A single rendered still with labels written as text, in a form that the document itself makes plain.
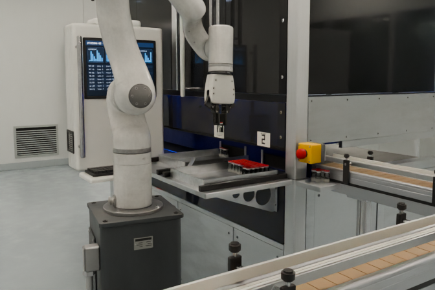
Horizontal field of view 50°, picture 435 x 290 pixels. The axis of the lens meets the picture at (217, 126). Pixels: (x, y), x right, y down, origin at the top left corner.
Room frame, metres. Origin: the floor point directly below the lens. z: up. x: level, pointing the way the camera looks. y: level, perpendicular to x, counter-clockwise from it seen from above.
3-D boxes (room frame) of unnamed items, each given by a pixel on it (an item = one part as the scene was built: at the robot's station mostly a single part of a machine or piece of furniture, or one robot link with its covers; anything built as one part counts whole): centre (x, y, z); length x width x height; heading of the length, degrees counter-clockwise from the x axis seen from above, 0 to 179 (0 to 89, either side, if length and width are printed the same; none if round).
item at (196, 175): (1.81, -0.02, 0.90); 0.34 x 0.26 x 0.04; 123
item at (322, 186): (1.74, -0.40, 0.87); 0.14 x 0.13 x 0.02; 123
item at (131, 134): (1.48, 0.29, 1.16); 0.19 x 0.12 x 0.24; 26
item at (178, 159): (2.16, 0.07, 0.90); 0.34 x 0.26 x 0.04; 123
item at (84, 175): (2.36, 0.48, 0.79); 0.45 x 0.28 x 0.03; 123
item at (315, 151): (1.73, -0.35, 1.00); 0.08 x 0.07 x 0.07; 123
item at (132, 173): (1.45, 0.27, 0.95); 0.19 x 0.19 x 0.18
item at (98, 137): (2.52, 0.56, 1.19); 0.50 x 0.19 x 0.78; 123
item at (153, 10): (2.83, 0.38, 1.51); 0.49 x 0.01 x 0.59; 33
